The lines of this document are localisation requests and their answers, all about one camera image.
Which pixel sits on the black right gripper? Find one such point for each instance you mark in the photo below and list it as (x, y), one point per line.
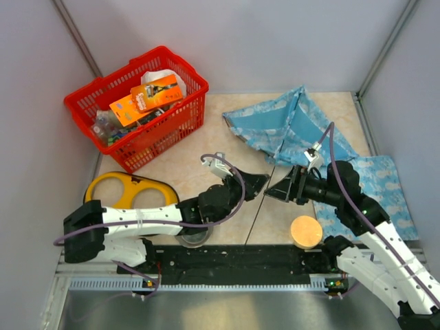
(291, 187)

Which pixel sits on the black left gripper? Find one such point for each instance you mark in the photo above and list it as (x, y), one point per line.
(253, 184)

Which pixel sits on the thin black tent pole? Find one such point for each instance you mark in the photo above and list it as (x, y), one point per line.
(259, 206)

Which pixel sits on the blue patterned pet tent fabric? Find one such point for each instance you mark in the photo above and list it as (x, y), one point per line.
(282, 128)

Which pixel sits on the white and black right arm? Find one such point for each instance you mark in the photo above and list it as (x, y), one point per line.
(401, 281)

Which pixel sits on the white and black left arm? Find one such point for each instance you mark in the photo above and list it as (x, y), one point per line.
(95, 232)

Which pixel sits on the stainless steel pet bowl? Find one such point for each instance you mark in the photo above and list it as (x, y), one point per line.
(195, 240)

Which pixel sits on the blue patterned tent mat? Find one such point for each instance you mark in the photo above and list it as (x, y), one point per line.
(379, 180)

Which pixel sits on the yellow double pet bowl holder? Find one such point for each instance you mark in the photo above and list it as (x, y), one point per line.
(123, 190)

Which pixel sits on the orange round lid jar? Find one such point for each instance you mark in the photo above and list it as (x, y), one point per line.
(306, 232)

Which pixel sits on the black instant noodle cup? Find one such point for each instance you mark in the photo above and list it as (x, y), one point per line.
(153, 115)

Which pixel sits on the red plastic shopping basket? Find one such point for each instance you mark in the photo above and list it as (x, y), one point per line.
(142, 145)

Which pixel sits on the orange Gillette razor box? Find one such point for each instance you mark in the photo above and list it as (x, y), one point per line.
(158, 93)

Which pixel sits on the blue green scouring pad pack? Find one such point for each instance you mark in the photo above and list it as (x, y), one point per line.
(114, 137)

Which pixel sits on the orange Scrub Daddy sponge pack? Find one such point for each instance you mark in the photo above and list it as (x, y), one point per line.
(126, 111)

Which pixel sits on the white plastic bag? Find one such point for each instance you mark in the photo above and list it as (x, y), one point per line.
(151, 76)

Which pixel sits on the clear plastic bottle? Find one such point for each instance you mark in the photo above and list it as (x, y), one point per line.
(103, 128)

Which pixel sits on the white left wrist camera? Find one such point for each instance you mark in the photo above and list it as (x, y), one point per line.
(216, 165)

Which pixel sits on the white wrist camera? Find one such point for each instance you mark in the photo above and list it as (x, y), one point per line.
(216, 165)
(314, 157)

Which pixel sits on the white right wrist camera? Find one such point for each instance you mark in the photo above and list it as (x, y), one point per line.
(314, 157)

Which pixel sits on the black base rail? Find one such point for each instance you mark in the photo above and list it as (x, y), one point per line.
(236, 265)

